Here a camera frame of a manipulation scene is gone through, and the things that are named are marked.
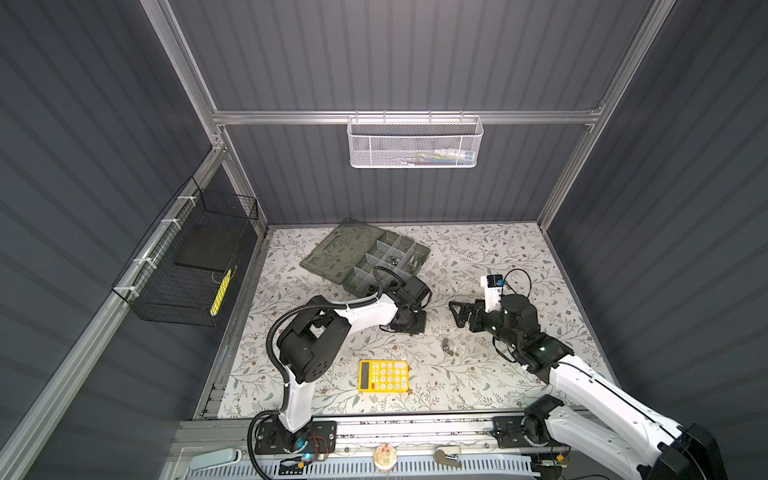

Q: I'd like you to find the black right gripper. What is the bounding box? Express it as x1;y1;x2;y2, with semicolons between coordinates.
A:
449;296;519;352

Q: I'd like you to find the green transparent organizer box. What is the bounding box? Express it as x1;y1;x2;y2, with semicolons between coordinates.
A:
300;218;431;297

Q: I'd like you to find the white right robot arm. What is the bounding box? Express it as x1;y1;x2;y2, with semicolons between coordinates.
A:
449;294;727;479

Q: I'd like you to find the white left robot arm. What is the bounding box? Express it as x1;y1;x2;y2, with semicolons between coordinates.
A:
266;269;432;434

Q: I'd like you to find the yellow calculator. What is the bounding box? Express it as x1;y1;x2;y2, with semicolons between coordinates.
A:
357;360;410;393

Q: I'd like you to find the round wooden object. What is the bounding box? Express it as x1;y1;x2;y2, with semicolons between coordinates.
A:
372;444;398;472

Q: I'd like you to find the light blue flat device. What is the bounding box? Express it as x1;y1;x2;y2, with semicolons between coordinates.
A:
189;448;243;472

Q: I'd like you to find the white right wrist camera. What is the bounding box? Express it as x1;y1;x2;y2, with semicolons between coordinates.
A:
481;274;504;312

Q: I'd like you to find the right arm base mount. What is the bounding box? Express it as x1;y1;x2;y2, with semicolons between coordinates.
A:
491;414;570;450

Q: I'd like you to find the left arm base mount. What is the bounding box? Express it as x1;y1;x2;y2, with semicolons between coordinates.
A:
252;418;338;455

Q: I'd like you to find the white wire wall basket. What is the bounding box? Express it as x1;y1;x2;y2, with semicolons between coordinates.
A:
346;115;484;169

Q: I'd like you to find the black wire wall basket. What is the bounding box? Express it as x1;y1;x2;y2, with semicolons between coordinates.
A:
112;180;260;327

